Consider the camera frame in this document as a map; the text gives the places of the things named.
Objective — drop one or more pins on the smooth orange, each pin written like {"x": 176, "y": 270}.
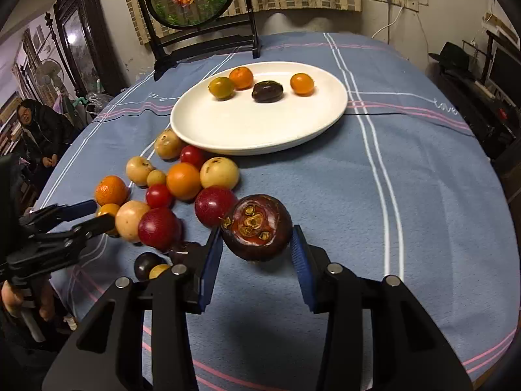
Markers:
{"x": 183, "y": 181}

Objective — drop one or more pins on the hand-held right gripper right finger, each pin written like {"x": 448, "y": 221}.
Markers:
{"x": 302, "y": 271}

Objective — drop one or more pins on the white oval plate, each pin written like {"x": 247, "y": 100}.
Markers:
{"x": 260, "y": 126}

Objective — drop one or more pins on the orange tangerine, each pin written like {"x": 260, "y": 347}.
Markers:
{"x": 111, "y": 190}
{"x": 241, "y": 78}
{"x": 302, "y": 84}

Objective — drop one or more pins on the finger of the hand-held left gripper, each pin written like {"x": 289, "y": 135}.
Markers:
{"x": 95, "y": 225}
{"x": 79, "y": 208}

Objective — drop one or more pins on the clear plastic bag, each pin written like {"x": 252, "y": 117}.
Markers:
{"x": 99, "y": 99}

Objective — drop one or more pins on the electric fan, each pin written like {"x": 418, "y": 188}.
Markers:
{"x": 49, "y": 72}

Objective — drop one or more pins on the blue striped tablecloth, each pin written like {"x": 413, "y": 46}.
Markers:
{"x": 366, "y": 211}

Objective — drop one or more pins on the red plum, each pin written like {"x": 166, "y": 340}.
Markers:
{"x": 215, "y": 206}
{"x": 159, "y": 228}

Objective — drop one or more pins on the green-orange tangerine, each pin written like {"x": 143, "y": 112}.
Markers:
{"x": 221, "y": 88}

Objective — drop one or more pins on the dark purple mangosteen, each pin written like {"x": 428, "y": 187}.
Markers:
{"x": 256, "y": 230}

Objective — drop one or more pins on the small tan fruit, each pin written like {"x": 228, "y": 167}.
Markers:
{"x": 156, "y": 178}

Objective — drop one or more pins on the black monitor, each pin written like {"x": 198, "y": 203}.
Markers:
{"x": 506, "y": 71}

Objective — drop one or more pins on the small dark purple fruit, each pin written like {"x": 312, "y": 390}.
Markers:
{"x": 144, "y": 264}

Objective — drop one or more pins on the person's left hand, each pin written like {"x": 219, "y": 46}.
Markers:
{"x": 9, "y": 299}

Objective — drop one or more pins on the small yellow fruit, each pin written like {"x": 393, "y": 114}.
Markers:
{"x": 159, "y": 271}

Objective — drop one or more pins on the dark wooden framed cabinet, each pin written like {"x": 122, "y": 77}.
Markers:
{"x": 81, "y": 44}

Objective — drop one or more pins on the tan round fruit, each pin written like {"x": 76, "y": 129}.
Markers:
{"x": 131, "y": 220}
{"x": 219, "y": 173}
{"x": 169, "y": 143}
{"x": 139, "y": 170}

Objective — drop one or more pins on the small red fruit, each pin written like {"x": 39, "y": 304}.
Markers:
{"x": 159, "y": 196}
{"x": 192, "y": 156}

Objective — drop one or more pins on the dark brown oval fruit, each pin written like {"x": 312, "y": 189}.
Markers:
{"x": 266, "y": 91}

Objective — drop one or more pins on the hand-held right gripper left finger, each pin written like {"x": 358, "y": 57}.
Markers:
{"x": 211, "y": 269}

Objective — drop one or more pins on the small orange kumquat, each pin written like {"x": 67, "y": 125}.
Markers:
{"x": 109, "y": 209}

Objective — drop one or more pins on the black hat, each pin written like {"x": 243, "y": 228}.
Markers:
{"x": 452, "y": 55}

